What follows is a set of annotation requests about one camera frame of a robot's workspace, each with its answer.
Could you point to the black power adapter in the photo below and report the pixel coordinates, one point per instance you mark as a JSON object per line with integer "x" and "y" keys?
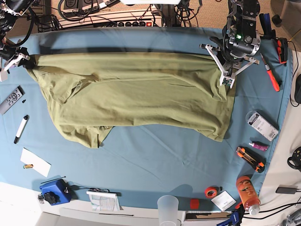
{"x": 286, "y": 190}

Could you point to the orange black tool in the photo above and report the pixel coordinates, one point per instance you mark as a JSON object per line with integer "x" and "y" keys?
{"x": 281, "y": 45}

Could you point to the orange black utility knife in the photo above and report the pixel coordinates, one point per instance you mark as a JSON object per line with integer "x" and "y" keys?
{"x": 252, "y": 158}

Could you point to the black cable tie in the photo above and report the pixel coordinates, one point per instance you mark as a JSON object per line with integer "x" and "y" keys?
{"x": 53, "y": 180}

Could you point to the orange drink bottle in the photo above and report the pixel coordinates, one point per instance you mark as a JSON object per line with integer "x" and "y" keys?
{"x": 248, "y": 195}

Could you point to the black remote control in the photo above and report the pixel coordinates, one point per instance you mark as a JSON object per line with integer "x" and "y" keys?
{"x": 11, "y": 99}

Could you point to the olive green t-shirt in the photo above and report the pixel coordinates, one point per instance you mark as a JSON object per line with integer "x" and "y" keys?
{"x": 88, "y": 94}

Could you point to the blue table cloth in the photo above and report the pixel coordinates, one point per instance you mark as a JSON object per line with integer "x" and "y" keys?
{"x": 143, "y": 163}

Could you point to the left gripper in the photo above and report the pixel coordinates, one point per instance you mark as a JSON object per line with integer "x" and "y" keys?
{"x": 233, "y": 55}

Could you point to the white folded booklet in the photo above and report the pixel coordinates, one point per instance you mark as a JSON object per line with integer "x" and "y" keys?
{"x": 101, "y": 201}

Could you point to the blue plastic box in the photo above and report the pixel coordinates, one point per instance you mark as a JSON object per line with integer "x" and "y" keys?
{"x": 60, "y": 188}

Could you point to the white paper card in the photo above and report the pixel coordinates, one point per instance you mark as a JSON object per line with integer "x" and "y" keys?
{"x": 39, "y": 165}

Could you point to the white small card box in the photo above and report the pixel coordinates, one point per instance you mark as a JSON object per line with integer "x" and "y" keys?
{"x": 223, "y": 201}

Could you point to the black knob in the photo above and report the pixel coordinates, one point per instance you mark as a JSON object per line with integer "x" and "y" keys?
{"x": 51, "y": 198}

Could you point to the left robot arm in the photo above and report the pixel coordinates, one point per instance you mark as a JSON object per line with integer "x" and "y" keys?
{"x": 241, "y": 18}

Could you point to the white black marker pen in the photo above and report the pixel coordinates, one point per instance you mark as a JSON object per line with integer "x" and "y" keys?
{"x": 21, "y": 128}

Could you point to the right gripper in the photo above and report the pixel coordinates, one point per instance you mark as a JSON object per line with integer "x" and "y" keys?
{"x": 12, "y": 57}

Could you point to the translucent plastic cup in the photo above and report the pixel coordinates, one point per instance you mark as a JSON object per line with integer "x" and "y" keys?
{"x": 167, "y": 210}

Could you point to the small yellow battery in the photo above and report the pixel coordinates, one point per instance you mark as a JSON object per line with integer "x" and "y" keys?
{"x": 28, "y": 166}

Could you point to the blue clamp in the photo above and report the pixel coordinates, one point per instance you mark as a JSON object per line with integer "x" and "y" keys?
{"x": 235, "y": 218}

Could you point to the red tape roll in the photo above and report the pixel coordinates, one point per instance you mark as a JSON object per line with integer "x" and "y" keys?
{"x": 211, "y": 192}

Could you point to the red plastic cap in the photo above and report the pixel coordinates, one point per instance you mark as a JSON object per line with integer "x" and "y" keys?
{"x": 194, "y": 204}

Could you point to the pink glue tube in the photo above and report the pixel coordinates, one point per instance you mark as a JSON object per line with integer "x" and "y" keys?
{"x": 259, "y": 146}

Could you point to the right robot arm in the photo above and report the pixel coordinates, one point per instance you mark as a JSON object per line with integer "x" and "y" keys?
{"x": 10, "y": 11}

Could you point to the orange handled screwdriver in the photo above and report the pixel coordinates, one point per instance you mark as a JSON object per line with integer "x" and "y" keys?
{"x": 273, "y": 76}

